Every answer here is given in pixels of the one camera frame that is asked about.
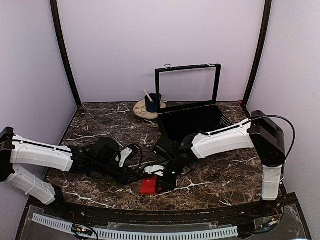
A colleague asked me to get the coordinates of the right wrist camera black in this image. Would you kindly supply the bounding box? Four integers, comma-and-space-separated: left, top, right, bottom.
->
142, 136, 180, 177

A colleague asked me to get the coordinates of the black front rail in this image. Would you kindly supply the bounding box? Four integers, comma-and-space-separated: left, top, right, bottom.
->
27, 194, 298, 227

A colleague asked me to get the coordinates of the wooden stick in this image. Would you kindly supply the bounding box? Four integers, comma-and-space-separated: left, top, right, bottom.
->
143, 89, 153, 102

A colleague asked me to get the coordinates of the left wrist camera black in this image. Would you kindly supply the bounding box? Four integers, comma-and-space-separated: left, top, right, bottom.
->
92, 137, 134, 168

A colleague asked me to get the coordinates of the red Santa Christmas sock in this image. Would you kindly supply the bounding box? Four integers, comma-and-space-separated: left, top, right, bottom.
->
140, 174, 163, 195

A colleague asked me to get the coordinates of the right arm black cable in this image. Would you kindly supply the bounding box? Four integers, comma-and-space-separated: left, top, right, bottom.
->
199, 114, 296, 166

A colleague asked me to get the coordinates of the white slotted cable duct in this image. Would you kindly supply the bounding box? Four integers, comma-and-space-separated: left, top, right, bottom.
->
31, 213, 239, 240

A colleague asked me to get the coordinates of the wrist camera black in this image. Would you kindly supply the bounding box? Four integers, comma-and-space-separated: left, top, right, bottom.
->
142, 136, 180, 177
92, 137, 134, 168

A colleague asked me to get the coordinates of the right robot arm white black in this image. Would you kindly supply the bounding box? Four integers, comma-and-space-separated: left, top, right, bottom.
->
153, 110, 286, 217

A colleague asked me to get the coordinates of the dark blue cup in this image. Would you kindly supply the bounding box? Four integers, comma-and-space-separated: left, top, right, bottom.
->
144, 93, 157, 113

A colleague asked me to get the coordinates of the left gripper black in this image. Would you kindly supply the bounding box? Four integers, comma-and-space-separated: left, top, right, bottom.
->
93, 159, 140, 186

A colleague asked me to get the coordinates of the beige woven coaster mat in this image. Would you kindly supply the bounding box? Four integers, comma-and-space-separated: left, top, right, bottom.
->
133, 99, 158, 120

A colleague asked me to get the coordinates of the left black frame post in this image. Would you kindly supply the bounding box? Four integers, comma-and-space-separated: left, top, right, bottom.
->
49, 0, 82, 108

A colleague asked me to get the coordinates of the right circuit board with wires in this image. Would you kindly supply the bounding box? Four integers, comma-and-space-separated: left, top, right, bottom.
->
252, 205, 297, 240

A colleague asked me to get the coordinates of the black frame post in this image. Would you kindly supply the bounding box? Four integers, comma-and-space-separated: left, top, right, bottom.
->
242, 0, 273, 107
49, 0, 82, 108

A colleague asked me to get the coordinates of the black display box glass lid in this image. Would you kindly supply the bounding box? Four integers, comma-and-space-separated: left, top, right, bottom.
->
154, 63, 226, 143

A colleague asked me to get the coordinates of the left circuit board with wires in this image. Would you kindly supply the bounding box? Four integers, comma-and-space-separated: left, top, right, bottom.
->
69, 211, 99, 240

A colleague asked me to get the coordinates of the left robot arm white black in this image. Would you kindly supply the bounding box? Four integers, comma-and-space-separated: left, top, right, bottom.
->
0, 127, 140, 218

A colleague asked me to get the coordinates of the right black frame post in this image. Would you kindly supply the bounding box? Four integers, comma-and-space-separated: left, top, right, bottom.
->
242, 0, 273, 107

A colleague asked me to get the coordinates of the circuit board with wires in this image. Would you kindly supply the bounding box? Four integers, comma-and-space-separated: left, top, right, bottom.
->
69, 211, 99, 240
252, 205, 297, 240

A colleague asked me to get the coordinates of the striped black white sock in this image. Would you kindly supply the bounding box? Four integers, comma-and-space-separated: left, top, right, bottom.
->
219, 114, 233, 127

